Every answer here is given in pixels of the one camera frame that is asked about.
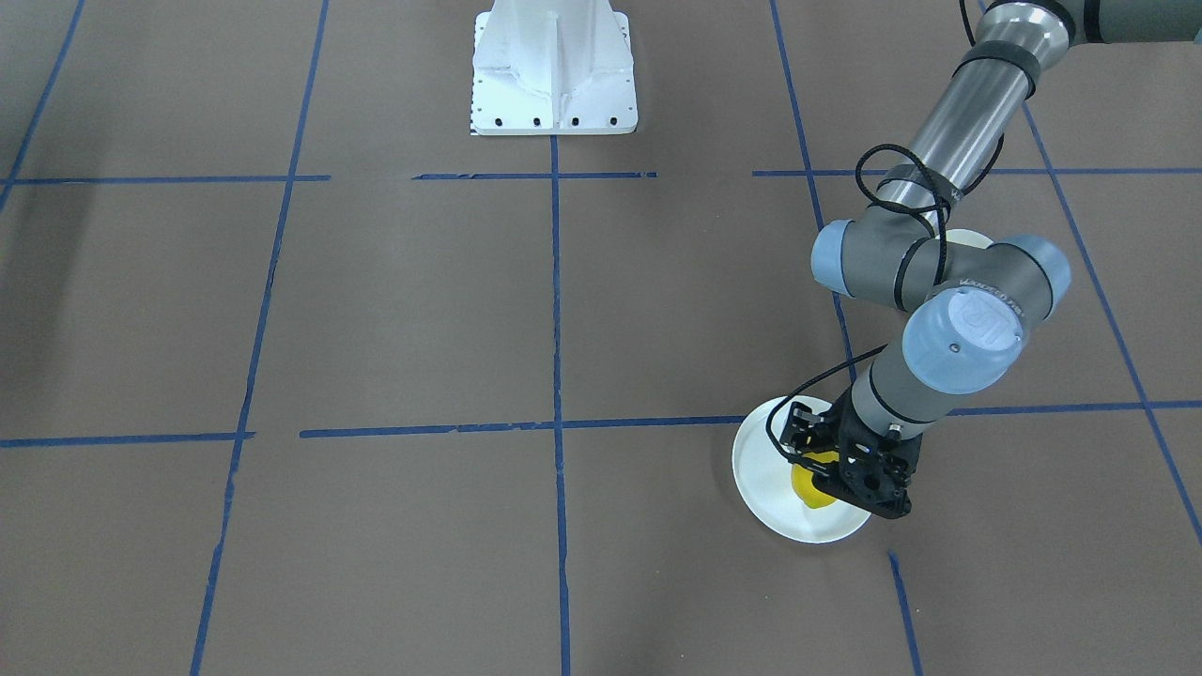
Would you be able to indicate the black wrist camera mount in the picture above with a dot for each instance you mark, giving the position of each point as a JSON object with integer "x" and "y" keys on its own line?
{"x": 874, "y": 472}

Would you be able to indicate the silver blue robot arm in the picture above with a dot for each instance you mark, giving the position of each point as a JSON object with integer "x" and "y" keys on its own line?
{"x": 970, "y": 310}

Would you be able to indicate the white plate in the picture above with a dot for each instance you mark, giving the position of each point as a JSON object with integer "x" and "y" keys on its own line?
{"x": 782, "y": 496}

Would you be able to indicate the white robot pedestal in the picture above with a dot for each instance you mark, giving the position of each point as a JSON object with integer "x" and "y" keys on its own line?
{"x": 553, "y": 67}

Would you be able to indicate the brown table mat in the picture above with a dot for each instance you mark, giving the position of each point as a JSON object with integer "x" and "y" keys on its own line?
{"x": 299, "y": 377}

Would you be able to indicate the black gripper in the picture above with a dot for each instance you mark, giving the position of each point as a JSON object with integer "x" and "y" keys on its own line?
{"x": 832, "y": 435}

